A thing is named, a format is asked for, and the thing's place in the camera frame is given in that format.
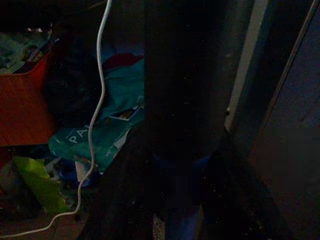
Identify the colourful printed package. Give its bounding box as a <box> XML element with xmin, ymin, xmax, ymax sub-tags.
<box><xmin>0</xmin><ymin>31</ymin><xmax>52</xmax><ymax>75</ymax></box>

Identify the red cloth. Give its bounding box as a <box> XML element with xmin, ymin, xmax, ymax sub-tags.
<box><xmin>104</xmin><ymin>53</ymin><xmax>144</xmax><ymax>70</ymax></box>

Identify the white door frame strip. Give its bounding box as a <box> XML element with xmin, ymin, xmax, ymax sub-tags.
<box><xmin>224</xmin><ymin>0</ymin><xmax>270</xmax><ymax>131</ymax></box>

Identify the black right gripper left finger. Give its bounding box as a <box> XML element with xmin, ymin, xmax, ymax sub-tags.
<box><xmin>79</xmin><ymin>124</ymin><xmax>161</xmax><ymax>240</ymax></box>

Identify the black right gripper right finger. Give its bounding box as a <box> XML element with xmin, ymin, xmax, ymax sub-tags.
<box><xmin>199</xmin><ymin>139</ymin><xmax>296</xmax><ymax>240</ymax></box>

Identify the red plastic box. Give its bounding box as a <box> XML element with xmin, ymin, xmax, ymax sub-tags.
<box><xmin>0</xmin><ymin>51</ymin><xmax>57</xmax><ymax>147</ymax></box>

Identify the lime green carton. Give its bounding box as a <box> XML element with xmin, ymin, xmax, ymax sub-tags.
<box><xmin>13</xmin><ymin>156</ymin><xmax>70</xmax><ymax>213</ymax></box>

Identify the black plastic bag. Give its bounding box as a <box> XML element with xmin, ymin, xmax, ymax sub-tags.
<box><xmin>44</xmin><ymin>42</ymin><xmax>109</xmax><ymax>122</ymax></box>

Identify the white cable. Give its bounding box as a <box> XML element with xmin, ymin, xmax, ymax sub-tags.
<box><xmin>0</xmin><ymin>0</ymin><xmax>113</xmax><ymax>239</ymax></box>

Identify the teal plastic bag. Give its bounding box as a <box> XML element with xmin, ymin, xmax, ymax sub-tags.
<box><xmin>48</xmin><ymin>58</ymin><xmax>146</xmax><ymax>173</ymax></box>

